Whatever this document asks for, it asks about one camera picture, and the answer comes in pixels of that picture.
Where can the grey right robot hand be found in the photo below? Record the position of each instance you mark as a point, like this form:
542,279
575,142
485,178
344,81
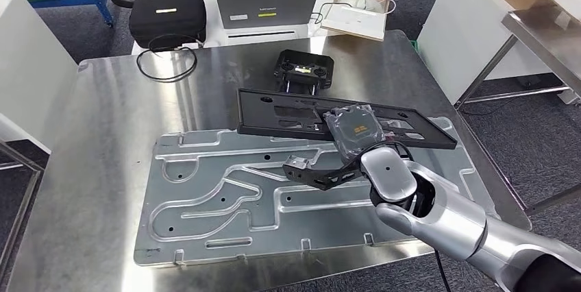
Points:
354,131

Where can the black plastic panel part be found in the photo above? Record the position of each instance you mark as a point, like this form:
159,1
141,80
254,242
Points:
258,117

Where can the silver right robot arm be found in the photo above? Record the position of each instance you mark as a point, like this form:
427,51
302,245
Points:
454,222

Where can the black handheld device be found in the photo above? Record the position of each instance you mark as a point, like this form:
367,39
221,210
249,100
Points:
304,60

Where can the silver metal plate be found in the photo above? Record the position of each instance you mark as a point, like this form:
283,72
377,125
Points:
317,222

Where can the white flat box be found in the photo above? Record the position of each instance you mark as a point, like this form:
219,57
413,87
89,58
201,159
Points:
354,19

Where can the black carrying case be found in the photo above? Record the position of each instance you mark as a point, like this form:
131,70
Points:
168,22

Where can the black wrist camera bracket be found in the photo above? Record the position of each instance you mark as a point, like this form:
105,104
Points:
327,180

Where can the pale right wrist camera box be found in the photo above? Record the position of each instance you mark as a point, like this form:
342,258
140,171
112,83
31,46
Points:
297,162

